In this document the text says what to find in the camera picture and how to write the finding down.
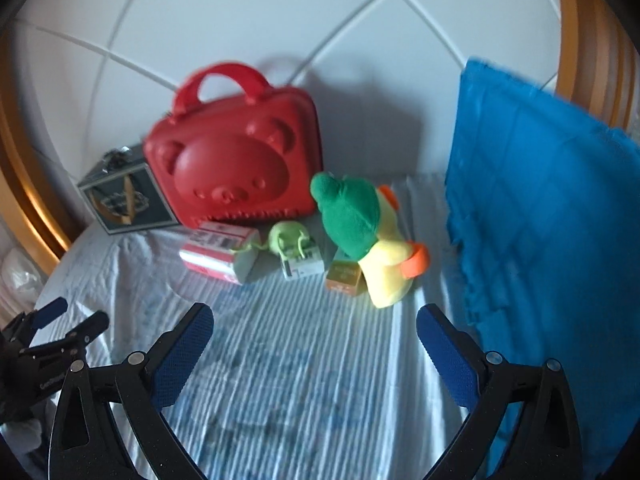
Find light green small toy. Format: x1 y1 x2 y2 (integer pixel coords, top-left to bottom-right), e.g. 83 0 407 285
232 221 313 266

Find white plastic bag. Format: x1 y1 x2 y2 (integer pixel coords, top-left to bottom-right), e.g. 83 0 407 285
0 247 48 316

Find striped bed sheet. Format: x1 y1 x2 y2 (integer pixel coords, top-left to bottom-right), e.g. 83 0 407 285
30 172 506 480

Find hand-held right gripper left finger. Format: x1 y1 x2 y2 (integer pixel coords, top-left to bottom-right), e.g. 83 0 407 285
48 302 216 480

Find white padded headboard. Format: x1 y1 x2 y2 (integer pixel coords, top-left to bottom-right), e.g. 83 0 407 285
10 0 566 241

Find yellow duck plush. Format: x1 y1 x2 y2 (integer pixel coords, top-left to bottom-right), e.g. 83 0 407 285
357 185 432 309

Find red bear case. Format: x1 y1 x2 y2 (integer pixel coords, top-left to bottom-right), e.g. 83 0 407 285
142 62 322 231

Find blue storage crate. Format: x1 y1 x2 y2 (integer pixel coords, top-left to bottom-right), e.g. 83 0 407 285
445 57 640 480

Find dark gift box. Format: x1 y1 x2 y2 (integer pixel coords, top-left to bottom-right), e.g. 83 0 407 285
77 144 181 236

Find pink tissue pack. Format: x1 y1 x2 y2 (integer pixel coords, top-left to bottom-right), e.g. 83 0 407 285
180 220 261 286

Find wooden frame post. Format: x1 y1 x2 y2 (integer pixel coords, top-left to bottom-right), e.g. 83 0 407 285
0 75 76 276
552 0 640 133

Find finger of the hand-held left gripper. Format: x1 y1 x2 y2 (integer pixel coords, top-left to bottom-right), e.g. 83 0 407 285
0 296 68 346
17 311 110 361

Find gold box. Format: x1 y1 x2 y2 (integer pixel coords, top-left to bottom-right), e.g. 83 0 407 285
324 260 365 298

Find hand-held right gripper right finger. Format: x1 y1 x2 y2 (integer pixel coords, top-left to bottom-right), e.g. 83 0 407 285
416 304 583 480

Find small white box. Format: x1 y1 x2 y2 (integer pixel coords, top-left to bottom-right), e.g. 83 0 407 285
280 237 325 281

